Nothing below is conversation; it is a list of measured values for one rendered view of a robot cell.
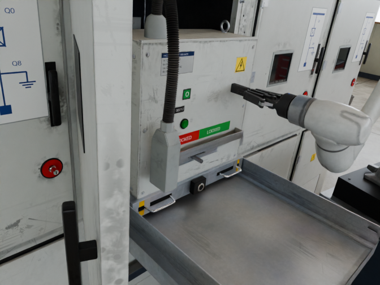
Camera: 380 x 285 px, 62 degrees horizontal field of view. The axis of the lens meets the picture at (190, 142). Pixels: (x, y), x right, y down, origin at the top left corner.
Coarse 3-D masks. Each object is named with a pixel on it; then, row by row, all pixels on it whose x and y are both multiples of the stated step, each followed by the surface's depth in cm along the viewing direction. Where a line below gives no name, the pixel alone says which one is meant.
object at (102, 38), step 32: (96, 0) 23; (128, 0) 24; (96, 32) 24; (128, 32) 25; (96, 64) 25; (128, 64) 26; (96, 96) 26; (128, 96) 27; (96, 128) 27; (128, 128) 28; (96, 160) 29; (128, 160) 30; (96, 192) 32; (128, 192) 31; (64, 224) 34; (96, 224) 36; (128, 224) 33; (96, 256) 38; (128, 256) 35
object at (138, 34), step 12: (132, 36) 85; (180, 36) 94; (192, 36) 97; (204, 36) 100; (216, 36) 103; (228, 36) 106; (240, 36) 109; (132, 48) 81; (132, 60) 82; (132, 72) 83; (132, 84) 85; (132, 96) 86; (132, 108) 87; (132, 120) 89; (132, 132) 90; (132, 144) 92; (132, 156) 93; (132, 168) 95; (132, 180) 97; (132, 192) 98
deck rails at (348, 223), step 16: (240, 176) 131; (256, 176) 129; (272, 176) 123; (272, 192) 122; (288, 192) 119; (304, 192) 114; (304, 208) 114; (320, 208) 111; (336, 208) 107; (144, 224) 92; (336, 224) 108; (352, 224) 104; (368, 224) 101; (144, 240) 93; (160, 240) 87; (368, 240) 102; (176, 256) 83; (192, 272) 80
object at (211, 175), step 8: (232, 160) 127; (240, 160) 130; (216, 168) 120; (224, 168) 124; (232, 168) 128; (192, 176) 112; (208, 176) 118; (216, 176) 122; (184, 184) 109; (160, 192) 102; (168, 192) 105; (176, 192) 108; (184, 192) 111; (136, 200) 97; (152, 200) 101; (160, 200) 104; (168, 200) 106; (136, 208) 97; (152, 208) 102
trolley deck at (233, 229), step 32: (224, 192) 120; (256, 192) 122; (160, 224) 100; (192, 224) 101; (224, 224) 103; (256, 224) 104; (288, 224) 106; (320, 224) 107; (160, 256) 88; (192, 256) 89; (224, 256) 90; (256, 256) 91; (288, 256) 93; (320, 256) 94; (352, 256) 95
